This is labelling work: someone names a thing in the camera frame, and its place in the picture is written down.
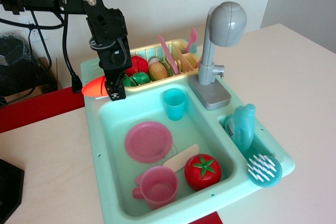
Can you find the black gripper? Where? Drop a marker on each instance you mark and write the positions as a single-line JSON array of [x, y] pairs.
[[109, 39]]

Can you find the orange toy carrot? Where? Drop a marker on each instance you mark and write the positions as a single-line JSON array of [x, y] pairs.
[[95, 88]]

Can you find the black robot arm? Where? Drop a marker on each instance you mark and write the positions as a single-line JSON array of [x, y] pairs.
[[62, 9]]

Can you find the pink toy plate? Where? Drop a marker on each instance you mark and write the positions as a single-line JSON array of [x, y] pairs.
[[148, 142]]

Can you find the green toy vegetable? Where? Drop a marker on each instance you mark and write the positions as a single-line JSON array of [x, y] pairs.
[[137, 79]]

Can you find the red toy apple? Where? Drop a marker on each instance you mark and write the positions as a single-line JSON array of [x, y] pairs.
[[139, 64]]

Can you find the yellow toy corn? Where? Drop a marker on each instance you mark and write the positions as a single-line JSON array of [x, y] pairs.
[[157, 70]]

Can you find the yellow dish rack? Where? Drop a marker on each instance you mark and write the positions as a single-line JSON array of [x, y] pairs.
[[187, 63]]

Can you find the teal plastic cup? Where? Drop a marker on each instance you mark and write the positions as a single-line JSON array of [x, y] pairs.
[[174, 101]]

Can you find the pink toy utensil in rack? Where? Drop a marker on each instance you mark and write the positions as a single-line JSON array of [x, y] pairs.
[[168, 55]]

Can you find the mint green toy sink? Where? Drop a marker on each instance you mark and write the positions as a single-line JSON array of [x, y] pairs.
[[108, 124]]

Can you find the pink teal toy spatula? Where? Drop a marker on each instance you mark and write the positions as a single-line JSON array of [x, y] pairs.
[[192, 43]]

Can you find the cream toy knife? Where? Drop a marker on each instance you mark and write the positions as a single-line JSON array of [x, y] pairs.
[[179, 160]]

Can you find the black bin with bag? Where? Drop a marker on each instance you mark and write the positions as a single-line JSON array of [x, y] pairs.
[[20, 69]]

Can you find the pink toy mug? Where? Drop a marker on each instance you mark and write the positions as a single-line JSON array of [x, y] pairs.
[[158, 186]]

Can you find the red toy tomato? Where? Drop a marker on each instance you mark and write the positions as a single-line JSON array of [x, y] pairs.
[[202, 171]]

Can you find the teal soap bottle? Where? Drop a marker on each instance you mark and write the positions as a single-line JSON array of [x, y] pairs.
[[240, 126]]

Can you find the black object at left edge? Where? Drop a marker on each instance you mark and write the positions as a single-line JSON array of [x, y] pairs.
[[12, 181]]

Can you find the teal dish brush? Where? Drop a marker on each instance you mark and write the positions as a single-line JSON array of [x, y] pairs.
[[263, 170]]

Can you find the white wall outlet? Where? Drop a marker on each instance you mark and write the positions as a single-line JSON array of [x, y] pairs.
[[34, 35]]

